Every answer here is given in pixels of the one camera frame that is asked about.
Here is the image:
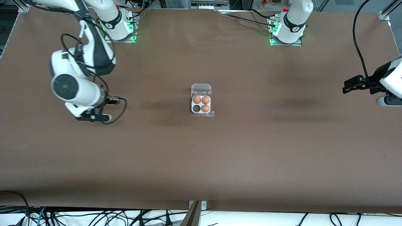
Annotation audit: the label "clear plastic egg carton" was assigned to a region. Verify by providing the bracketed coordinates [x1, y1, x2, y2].
[191, 83, 215, 117]

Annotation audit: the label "orange toy items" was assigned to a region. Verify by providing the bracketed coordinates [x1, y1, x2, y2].
[259, 0, 285, 9]

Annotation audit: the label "dark grey metal bar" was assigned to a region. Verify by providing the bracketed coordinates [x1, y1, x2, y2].
[181, 201, 201, 226]

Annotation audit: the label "grey metal equipment rack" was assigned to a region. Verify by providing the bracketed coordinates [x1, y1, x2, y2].
[190, 0, 230, 9]

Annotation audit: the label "white sheet under table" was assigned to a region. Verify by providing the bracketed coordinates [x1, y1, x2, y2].
[0, 206, 402, 226]

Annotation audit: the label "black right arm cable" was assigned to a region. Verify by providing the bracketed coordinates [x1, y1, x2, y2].
[61, 33, 128, 125]

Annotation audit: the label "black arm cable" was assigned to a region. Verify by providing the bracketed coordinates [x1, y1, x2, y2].
[353, 0, 374, 85]
[61, 33, 128, 125]

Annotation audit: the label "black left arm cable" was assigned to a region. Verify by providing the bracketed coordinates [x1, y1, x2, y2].
[353, 0, 374, 85]

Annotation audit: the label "aluminium frame profile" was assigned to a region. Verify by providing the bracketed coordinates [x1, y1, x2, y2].
[378, 0, 402, 21]
[17, 0, 31, 13]

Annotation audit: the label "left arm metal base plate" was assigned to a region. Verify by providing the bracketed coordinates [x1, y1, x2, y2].
[269, 16, 303, 46]

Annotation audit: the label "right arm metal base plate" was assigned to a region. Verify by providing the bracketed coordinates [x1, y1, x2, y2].
[104, 14, 139, 43]

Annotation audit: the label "black looped cable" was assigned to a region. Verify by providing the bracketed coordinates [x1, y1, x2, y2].
[0, 191, 30, 220]

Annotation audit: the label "teal cable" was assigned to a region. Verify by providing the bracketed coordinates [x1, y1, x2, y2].
[37, 207, 47, 226]

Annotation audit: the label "black cable on table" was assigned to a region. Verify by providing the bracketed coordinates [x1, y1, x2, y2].
[217, 9, 277, 26]

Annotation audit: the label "small metal bracket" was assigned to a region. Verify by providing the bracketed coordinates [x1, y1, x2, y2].
[188, 200, 207, 210]

